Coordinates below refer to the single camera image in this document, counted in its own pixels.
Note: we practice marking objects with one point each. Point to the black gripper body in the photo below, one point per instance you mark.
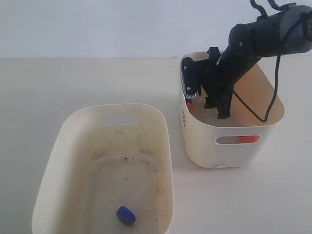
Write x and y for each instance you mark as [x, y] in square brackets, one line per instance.
[220, 71]

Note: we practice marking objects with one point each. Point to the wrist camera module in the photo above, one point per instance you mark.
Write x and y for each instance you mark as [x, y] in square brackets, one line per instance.
[190, 77]

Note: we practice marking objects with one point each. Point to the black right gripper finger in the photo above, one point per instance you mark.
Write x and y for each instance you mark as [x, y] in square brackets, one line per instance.
[223, 107]

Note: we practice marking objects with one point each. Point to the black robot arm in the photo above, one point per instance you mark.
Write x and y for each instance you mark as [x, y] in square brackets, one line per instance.
[284, 33]

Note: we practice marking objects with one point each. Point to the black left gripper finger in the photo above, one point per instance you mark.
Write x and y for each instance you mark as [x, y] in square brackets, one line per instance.
[210, 103]

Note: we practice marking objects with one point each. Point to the large cream plastic bin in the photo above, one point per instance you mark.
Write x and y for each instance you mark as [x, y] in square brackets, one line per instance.
[100, 154]

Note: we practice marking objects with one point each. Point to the blue-capped tube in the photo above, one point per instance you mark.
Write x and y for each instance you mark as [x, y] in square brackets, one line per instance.
[190, 105]
[137, 200]

